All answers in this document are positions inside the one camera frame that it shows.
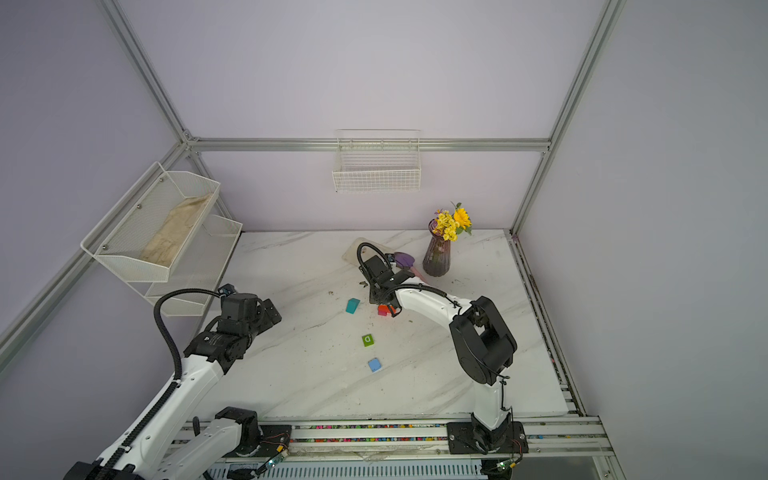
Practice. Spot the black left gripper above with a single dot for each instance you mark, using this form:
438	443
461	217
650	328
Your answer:
265	321

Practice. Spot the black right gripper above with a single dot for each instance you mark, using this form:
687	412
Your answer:
372	295

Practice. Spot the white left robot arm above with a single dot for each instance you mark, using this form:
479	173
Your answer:
141	452

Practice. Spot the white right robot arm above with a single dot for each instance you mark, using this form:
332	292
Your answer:
482	341

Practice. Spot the teal wood block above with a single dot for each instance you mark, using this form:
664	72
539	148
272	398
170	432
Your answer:
352	305

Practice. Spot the light blue wood block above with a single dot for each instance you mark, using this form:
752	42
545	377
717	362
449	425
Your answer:
374	365

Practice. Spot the beige dirty cloth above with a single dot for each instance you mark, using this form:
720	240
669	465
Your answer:
350	255

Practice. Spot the purple glass vase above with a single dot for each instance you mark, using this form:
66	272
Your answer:
437	259

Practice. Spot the white mesh lower shelf basket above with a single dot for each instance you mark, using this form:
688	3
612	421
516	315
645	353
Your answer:
205	260

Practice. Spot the white mesh shelf basket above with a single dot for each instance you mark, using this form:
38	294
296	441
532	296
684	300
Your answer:
205	260
120	237

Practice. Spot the yellow flower bouquet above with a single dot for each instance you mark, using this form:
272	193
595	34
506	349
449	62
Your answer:
449	224

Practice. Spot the beige glove in basket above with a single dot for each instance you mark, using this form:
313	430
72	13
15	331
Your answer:
166	244

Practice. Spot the white mesh upper shelf basket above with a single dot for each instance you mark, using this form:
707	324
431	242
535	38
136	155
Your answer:
120	237

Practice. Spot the white wire wall basket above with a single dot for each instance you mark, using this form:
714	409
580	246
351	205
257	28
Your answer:
377	161

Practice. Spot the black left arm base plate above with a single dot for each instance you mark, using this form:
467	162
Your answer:
271	440

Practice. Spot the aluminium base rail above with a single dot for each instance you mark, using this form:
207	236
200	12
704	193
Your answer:
428	438

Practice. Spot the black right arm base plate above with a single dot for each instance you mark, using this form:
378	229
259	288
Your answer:
474	438

